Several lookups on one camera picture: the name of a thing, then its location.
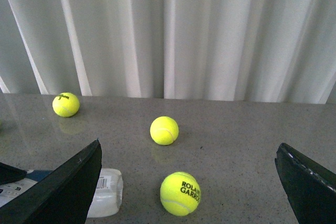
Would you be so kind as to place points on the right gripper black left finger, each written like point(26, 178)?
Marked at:
point(64, 196)

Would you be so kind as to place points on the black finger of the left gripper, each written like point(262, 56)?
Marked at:
point(10, 174)

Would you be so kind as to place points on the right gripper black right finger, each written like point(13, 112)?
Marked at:
point(310, 187)

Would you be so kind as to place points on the Wilson Roland Garros tennis can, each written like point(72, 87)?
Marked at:
point(107, 197)

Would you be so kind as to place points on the far Wilson 3 tennis ball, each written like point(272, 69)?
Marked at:
point(66, 104)

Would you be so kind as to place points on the Roland Garros tennis ball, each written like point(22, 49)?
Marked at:
point(180, 194)

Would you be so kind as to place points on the plain yellow tennis ball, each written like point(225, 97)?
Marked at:
point(164, 130)

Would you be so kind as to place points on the white pleated curtain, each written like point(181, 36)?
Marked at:
point(230, 50)

